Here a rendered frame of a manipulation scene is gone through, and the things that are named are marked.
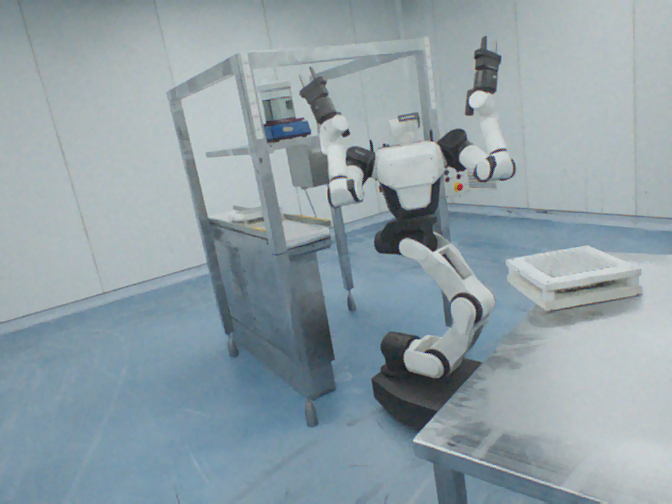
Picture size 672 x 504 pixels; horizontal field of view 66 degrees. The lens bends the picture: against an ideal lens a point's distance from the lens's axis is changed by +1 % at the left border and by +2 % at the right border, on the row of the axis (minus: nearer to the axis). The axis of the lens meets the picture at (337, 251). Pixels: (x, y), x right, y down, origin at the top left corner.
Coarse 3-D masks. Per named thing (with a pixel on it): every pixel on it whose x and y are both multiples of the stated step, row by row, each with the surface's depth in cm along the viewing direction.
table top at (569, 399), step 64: (640, 256) 155; (576, 320) 120; (640, 320) 115; (512, 384) 98; (576, 384) 95; (640, 384) 92; (448, 448) 83; (512, 448) 81; (576, 448) 79; (640, 448) 77
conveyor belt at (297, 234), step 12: (216, 216) 342; (228, 228) 294; (264, 228) 272; (288, 228) 261; (300, 228) 256; (312, 228) 251; (324, 228) 247; (288, 240) 236; (300, 240) 238; (312, 240) 242
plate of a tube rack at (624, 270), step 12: (552, 252) 148; (600, 252) 142; (516, 264) 143; (528, 264) 142; (624, 264) 130; (528, 276) 134; (540, 276) 131; (564, 276) 129; (576, 276) 128; (588, 276) 126; (600, 276) 126; (612, 276) 126; (624, 276) 126; (540, 288) 128; (552, 288) 126; (564, 288) 126
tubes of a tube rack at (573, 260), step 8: (552, 256) 143; (560, 256) 142; (568, 256) 140; (576, 256) 139; (584, 256) 139; (592, 256) 137; (544, 264) 137; (552, 264) 137; (560, 264) 136; (568, 264) 135; (576, 264) 134; (584, 264) 132; (592, 264) 131; (600, 264) 132
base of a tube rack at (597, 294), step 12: (516, 276) 147; (516, 288) 144; (528, 288) 137; (600, 288) 130; (612, 288) 128; (624, 288) 127; (636, 288) 127; (540, 300) 130; (552, 300) 127; (564, 300) 127; (576, 300) 127; (588, 300) 127; (600, 300) 128
